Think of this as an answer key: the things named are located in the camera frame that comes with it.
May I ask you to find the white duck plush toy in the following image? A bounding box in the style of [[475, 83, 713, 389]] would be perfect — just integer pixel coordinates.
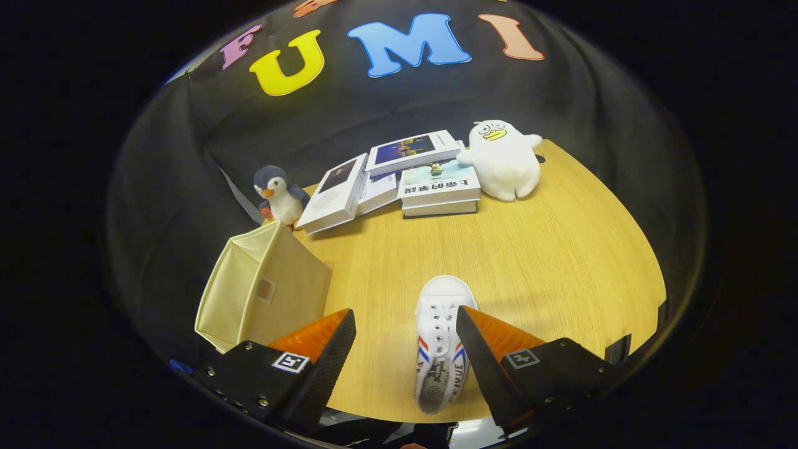
[[457, 120, 543, 202]]

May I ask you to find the beige fabric storage box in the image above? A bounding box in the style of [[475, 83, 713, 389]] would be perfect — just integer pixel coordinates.
[[195, 220, 333, 354]]

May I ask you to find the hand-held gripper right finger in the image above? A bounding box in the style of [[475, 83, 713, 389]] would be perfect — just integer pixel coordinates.
[[455, 306, 624, 437]]

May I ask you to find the thick white-edged book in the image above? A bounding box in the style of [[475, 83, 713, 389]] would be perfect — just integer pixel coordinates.
[[402, 200, 479, 219]]

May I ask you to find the book with dark blue cover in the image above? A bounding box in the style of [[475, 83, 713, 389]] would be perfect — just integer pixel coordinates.
[[365, 130, 462, 177]]

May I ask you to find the white book with portrait cover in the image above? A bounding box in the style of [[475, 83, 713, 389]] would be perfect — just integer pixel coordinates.
[[295, 153, 370, 234]]

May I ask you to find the grey penguin plush toy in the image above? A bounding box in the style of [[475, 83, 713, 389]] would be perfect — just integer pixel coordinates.
[[253, 165, 310, 228]]

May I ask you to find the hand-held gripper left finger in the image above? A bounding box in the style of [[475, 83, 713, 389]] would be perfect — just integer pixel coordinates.
[[190, 307, 357, 437]]

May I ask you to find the plain white book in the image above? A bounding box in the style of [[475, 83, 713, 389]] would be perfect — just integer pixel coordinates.
[[357, 171, 400, 216]]

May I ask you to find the black backdrop cloth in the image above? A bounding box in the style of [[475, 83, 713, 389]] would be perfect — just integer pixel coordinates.
[[106, 0, 708, 375]]

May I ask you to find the book with light blue cover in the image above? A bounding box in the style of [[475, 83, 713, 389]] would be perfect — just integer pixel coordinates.
[[397, 159, 482, 210]]

